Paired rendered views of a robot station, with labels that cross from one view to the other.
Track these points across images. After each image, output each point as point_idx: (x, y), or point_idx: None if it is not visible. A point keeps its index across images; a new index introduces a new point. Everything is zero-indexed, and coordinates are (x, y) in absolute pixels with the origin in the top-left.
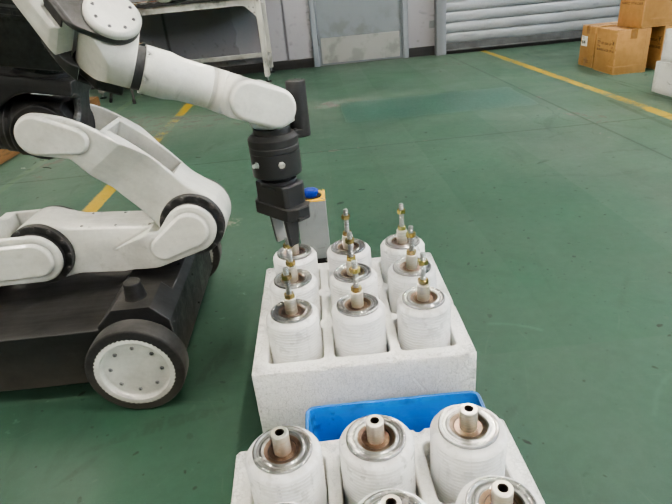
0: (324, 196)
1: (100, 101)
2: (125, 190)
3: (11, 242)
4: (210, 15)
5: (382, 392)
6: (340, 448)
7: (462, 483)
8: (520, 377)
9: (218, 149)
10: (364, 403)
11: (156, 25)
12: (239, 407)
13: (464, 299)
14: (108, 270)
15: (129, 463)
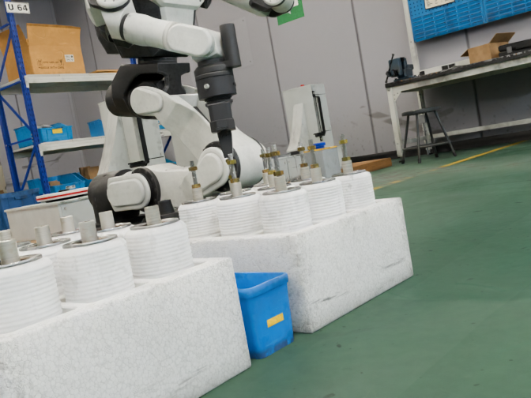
0: (325, 148)
1: (396, 163)
2: (185, 140)
3: (126, 177)
4: (524, 76)
5: (234, 272)
6: None
7: (130, 263)
8: (414, 314)
9: (434, 184)
10: None
11: (467, 93)
12: None
13: (467, 268)
14: (177, 205)
15: None
